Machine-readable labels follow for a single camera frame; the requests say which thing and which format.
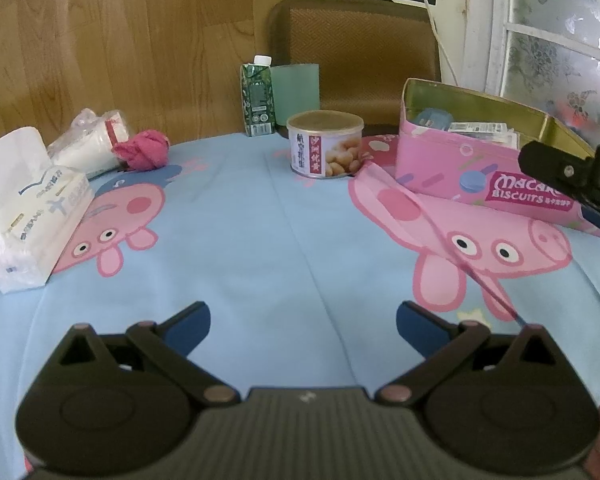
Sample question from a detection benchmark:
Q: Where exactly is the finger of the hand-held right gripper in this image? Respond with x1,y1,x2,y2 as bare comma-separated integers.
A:
518,140,600,244

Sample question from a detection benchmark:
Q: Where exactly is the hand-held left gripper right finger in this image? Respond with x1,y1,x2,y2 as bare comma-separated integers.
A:
375,301,562,404

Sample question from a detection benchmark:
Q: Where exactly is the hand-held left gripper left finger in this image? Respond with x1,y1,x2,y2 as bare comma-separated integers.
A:
54,301,242,404

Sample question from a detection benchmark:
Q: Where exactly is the pink biscuit tin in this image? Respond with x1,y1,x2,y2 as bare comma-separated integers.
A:
396,78,600,239

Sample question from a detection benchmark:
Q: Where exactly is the blue flat pack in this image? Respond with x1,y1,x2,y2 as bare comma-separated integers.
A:
413,107,455,132

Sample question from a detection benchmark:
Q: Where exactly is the printed blue tablecloth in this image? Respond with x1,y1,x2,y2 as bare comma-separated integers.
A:
0,132,600,480

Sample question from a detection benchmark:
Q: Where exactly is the frosted window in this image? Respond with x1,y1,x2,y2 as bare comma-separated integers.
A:
460,0,600,157

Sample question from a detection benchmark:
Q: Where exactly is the magenta cloth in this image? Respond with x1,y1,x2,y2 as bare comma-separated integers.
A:
111,129,171,173

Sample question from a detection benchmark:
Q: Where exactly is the white tissue pack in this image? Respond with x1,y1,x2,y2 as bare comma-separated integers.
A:
0,126,95,295

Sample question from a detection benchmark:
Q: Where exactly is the round snack can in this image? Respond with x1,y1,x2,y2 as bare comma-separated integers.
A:
286,110,366,180

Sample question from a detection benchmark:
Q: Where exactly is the plastic-wrapped white roll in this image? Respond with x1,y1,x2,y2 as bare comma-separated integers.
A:
46,108,131,177

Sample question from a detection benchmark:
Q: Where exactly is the brown chair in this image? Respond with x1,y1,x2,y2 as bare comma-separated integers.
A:
269,0,443,137

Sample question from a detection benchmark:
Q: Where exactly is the green drink carton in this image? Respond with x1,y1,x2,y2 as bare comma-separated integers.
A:
240,55,277,138

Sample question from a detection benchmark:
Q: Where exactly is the green plastic cup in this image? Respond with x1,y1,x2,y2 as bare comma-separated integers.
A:
270,63,322,140

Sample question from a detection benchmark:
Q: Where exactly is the white charger cable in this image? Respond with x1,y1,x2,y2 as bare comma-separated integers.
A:
402,0,465,86

